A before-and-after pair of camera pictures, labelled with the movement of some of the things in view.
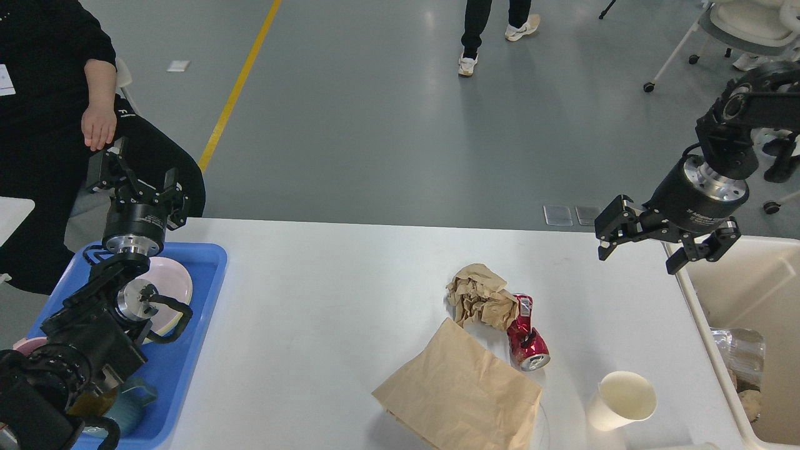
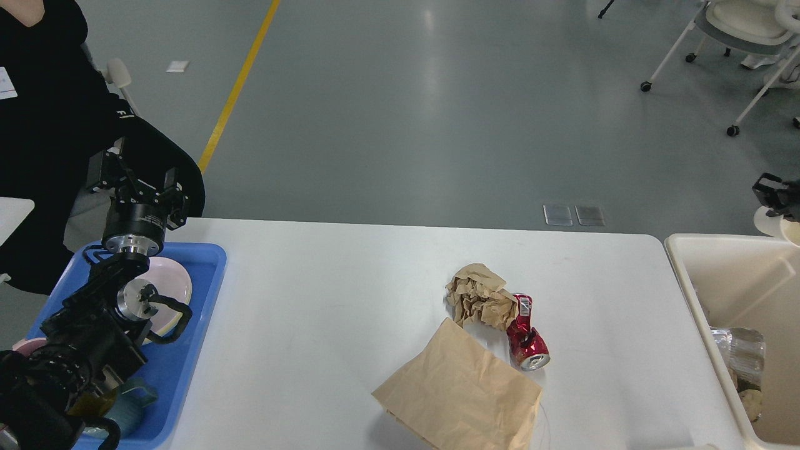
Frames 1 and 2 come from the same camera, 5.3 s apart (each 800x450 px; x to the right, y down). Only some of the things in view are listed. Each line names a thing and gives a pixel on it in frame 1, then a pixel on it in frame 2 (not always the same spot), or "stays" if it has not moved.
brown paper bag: [449, 394] stays
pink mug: [27, 345] stays
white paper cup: [622, 397] -> [777, 226]
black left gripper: [137, 224] stays
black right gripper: [694, 195] -> [782, 197]
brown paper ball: [475, 292] stays
